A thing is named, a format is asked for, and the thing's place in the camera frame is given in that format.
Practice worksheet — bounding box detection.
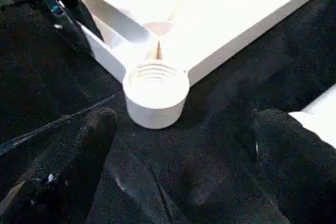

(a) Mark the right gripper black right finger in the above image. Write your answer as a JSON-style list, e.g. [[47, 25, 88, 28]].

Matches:
[[253, 108, 336, 224]]

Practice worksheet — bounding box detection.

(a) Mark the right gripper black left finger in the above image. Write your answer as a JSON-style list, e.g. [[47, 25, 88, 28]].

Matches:
[[0, 107, 119, 224]]

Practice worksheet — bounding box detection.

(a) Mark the white plastic table leg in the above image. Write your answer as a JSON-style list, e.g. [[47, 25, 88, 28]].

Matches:
[[287, 83, 336, 141]]

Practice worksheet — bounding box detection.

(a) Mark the white plastic table top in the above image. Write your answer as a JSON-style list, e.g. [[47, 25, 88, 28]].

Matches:
[[70, 0, 336, 130]]

